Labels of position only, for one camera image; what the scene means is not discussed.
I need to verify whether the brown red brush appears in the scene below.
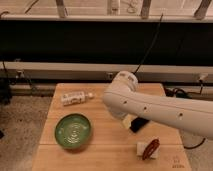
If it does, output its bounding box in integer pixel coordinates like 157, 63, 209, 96
142, 139, 160, 160

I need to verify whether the black phone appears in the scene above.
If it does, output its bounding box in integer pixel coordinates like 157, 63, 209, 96
130, 117, 149, 133

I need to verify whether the black floor cable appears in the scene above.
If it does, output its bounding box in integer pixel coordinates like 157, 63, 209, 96
164, 87, 207, 150

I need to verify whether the white plastic bottle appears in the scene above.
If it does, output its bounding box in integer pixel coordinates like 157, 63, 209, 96
61, 91, 94, 106

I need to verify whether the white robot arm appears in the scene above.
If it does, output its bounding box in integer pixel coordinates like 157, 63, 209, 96
103, 71, 213, 140

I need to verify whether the green ceramic bowl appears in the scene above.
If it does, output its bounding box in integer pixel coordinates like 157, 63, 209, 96
54, 113, 92, 150

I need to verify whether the black hanging cable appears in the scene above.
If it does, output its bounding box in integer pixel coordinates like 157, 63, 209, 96
132, 13, 165, 75

